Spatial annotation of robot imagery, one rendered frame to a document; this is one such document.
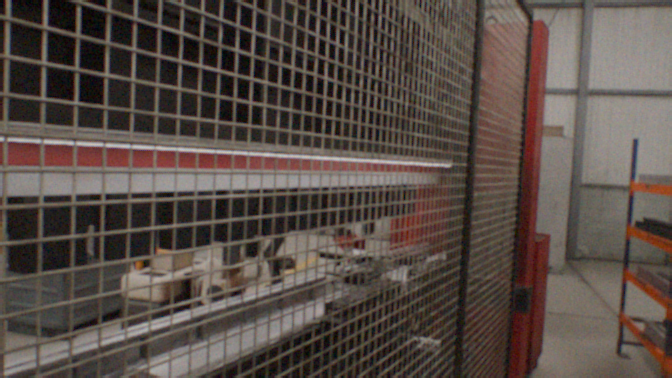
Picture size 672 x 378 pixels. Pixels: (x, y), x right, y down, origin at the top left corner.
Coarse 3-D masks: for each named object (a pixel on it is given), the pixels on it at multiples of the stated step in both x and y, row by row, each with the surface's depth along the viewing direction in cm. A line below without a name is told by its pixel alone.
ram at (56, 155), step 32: (0, 160) 102; (32, 160) 107; (64, 160) 113; (96, 160) 120; (128, 160) 127; (160, 160) 136; (192, 160) 145; (224, 160) 156; (256, 160) 169; (320, 160) 203; (0, 192) 102; (32, 192) 107; (64, 192) 113; (96, 192) 120; (128, 192) 128
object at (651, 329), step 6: (648, 324) 357; (654, 324) 356; (648, 330) 357; (654, 330) 344; (660, 330) 342; (648, 336) 355; (654, 336) 344; (660, 336) 332; (654, 342) 342; (660, 342) 332; (660, 348) 331
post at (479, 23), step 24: (480, 0) 124; (480, 24) 125; (480, 48) 127; (480, 72) 128; (456, 120) 127; (456, 168) 128; (456, 216) 128; (456, 240) 128; (456, 264) 128; (456, 312) 128; (456, 336) 128; (456, 360) 129
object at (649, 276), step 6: (642, 270) 378; (648, 270) 368; (642, 276) 377; (648, 276) 365; (654, 276) 351; (660, 276) 346; (666, 276) 365; (648, 282) 363; (654, 282) 351; (660, 282) 339; (666, 282) 329; (660, 288) 338; (666, 288) 328; (666, 294) 327
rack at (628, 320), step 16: (656, 192) 351; (656, 240) 344; (624, 256) 417; (624, 272) 414; (624, 288) 415; (640, 288) 371; (624, 304) 415; (624, 320) 405; (640, 320) 400; (656, 320) 398; (640, 336) 367; (656, 352) 330
